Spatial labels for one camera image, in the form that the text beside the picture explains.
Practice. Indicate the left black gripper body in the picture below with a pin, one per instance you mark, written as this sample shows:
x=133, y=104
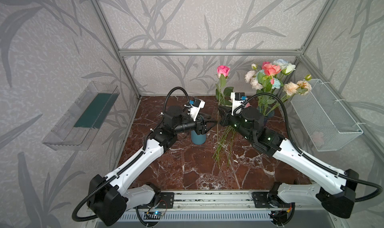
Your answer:
x=201, y=125

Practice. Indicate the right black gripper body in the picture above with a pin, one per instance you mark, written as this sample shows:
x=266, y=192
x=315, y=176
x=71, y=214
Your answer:
x=223, y=118

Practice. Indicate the teal ceramic vase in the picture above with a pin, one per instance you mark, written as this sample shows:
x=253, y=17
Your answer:
x=198, y=139

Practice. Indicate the deep pink rose stem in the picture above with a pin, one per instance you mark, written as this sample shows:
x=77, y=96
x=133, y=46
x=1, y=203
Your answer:
x=221, y=86

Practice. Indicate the blue purple glass vase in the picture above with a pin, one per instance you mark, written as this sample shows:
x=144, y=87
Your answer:
x=267, y=111

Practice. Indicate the peach carnation stem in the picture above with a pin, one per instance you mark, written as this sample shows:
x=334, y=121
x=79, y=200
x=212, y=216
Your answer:
x=252, y=78

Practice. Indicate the white rose stem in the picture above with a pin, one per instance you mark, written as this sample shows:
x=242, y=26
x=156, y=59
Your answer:
x=286, y=67

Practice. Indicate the cream peach flower stem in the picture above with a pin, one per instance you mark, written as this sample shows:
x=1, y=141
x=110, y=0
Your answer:
x=302, y=87

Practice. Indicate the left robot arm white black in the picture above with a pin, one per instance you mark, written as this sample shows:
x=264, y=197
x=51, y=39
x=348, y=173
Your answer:
x=110, y=196

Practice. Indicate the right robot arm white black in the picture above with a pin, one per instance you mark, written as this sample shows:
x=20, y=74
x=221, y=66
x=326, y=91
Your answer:
x=336, y=190

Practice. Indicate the pink white rose bunch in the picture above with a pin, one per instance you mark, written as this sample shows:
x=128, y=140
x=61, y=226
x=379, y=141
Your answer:
x=224, y=148

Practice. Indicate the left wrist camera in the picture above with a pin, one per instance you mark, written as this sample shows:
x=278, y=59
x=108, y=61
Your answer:
x=194, y=106

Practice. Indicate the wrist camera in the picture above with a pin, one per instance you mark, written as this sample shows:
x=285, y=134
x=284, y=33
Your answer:
x=194, y=106
x=238, y=99

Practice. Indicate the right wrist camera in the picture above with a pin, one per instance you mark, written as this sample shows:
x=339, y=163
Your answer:
x=238, y=99

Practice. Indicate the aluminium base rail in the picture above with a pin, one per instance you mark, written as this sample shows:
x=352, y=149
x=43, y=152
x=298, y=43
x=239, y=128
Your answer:
x=200, y=206

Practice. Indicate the white wire mesh basket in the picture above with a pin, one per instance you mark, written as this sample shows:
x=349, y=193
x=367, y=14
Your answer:
x=327, y=122

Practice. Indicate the clear plastic wall tray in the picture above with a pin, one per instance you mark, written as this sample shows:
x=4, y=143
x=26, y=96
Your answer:
x=78, y=127

